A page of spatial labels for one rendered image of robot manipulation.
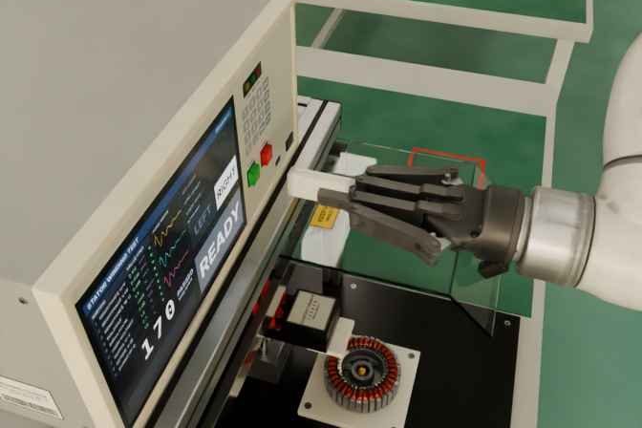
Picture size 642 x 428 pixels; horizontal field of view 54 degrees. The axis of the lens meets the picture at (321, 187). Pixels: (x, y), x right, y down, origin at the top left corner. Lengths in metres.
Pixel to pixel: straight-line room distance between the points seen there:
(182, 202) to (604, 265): 0.37
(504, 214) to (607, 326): 1.60
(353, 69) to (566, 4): 0.77
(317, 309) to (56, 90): 0.46
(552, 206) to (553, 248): 0.04
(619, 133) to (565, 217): 0.11
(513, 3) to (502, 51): 1.32
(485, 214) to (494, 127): 0.93
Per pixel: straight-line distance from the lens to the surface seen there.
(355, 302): 1.09
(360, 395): 0.93
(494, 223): 0.61
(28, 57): 0.67
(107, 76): 0.61
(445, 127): 1.51
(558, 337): 2.11
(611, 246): 0.62
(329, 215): 0.80
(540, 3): 2.14
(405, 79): 1.67
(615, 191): 0.64
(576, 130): 2.94
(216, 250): 0.64
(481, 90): 1.66
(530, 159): 1.46
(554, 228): 0.61
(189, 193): 0.55
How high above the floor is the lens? 1.62
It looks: 42 degrees down
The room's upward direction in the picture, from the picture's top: straight up
